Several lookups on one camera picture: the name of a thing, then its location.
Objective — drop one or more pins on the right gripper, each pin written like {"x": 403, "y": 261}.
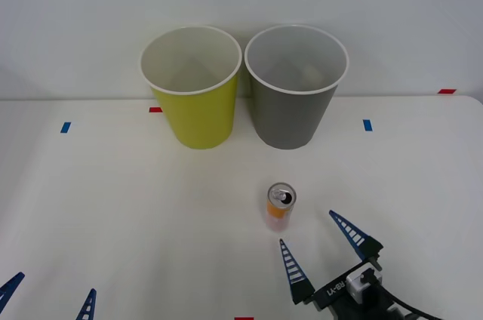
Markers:
{"x": 339, "y": 297}

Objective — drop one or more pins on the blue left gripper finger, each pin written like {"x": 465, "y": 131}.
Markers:
{"x": 9, "y": 288}
{"x": 88, "y": 306}

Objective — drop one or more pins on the orange drink can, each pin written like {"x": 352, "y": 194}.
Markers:
{"x": 279, "y": 214}

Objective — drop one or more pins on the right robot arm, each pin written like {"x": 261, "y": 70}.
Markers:
{"x": 364, "y": 285}

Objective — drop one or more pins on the grey plastic waste bin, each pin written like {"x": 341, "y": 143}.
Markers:
{"x": 288, "y": 120}

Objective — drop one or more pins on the yellow-green plastic waste bin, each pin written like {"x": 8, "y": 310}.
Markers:
{"x": 202, "y": 120}

